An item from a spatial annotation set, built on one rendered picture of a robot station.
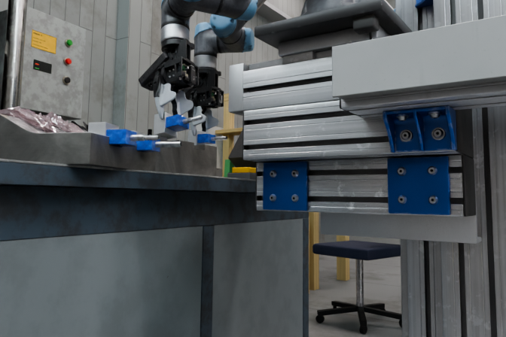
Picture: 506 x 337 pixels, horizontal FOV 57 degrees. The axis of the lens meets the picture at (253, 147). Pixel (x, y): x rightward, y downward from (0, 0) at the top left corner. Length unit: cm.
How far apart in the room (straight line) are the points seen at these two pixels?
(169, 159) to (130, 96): 331
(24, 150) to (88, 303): 31
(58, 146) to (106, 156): 8
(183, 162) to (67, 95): 98
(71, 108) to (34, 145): 119
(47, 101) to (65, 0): 248
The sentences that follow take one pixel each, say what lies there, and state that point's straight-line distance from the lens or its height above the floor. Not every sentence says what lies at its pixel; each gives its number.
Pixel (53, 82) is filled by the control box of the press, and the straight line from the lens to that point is 204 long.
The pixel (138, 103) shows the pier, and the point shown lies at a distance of 449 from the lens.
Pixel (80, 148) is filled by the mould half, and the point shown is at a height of 83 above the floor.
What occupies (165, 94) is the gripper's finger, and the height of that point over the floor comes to 100.
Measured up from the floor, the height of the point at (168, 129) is 91.
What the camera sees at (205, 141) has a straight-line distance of 144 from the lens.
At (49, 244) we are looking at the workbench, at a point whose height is 66.
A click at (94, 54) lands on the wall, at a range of 446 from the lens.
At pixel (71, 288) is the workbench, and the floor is 58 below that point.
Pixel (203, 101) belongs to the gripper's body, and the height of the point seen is 105.
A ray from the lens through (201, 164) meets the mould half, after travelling 125.
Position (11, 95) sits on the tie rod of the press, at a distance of 178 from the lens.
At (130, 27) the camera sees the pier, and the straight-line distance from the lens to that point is 460.
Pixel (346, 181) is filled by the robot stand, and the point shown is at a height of 78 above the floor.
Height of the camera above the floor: 75
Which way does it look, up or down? 6 degrees up
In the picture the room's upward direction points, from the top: 1 degrees clockwise
